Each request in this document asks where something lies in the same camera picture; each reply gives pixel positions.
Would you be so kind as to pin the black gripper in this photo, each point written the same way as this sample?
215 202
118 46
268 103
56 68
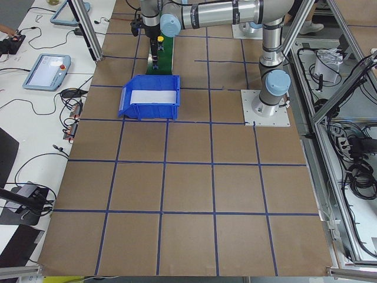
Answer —
152 33

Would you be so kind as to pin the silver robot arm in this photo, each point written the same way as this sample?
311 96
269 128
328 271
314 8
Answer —
171 17

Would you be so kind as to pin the green conveyor belt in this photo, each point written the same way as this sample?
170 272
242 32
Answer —
165 59

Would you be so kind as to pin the blue bin left side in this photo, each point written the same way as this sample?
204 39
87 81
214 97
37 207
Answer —
154 110

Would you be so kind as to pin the white foam pad left bin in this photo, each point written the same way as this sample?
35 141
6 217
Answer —
153 96

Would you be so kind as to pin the black power adapter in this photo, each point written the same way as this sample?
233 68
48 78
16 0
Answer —
78 32

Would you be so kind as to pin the teach pendant near right bin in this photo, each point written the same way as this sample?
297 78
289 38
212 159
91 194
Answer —
64 16

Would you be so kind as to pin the teach pendant bin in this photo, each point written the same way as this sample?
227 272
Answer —
48 72
64 16

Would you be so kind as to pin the teach pendant near left bin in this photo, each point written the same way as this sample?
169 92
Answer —
48 72

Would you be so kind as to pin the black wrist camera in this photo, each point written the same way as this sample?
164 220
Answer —
136 25

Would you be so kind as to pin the aluminium frame post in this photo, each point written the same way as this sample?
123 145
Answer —
82 18

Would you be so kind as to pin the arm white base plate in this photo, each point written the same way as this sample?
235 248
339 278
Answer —
260 115
247 30

